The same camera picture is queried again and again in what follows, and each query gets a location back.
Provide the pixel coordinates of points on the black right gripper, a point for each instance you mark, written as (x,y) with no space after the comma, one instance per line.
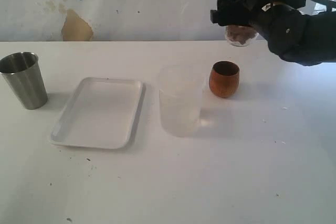
(258,14)

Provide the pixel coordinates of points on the gold and brown chocolates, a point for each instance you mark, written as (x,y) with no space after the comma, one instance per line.
(240,35)

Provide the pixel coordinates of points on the clear glass with coins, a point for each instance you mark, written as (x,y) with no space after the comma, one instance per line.
(244,45)

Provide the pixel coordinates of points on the brown wooden cup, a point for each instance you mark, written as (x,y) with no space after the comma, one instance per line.
(224,79)

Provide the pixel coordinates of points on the stainless steel cup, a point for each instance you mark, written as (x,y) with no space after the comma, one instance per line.
(22,73)

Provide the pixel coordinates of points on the translucent plastic container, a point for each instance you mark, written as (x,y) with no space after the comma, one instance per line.
(180,98)

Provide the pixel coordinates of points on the white rectangular tray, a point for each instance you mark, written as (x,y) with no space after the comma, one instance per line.
(100,114)

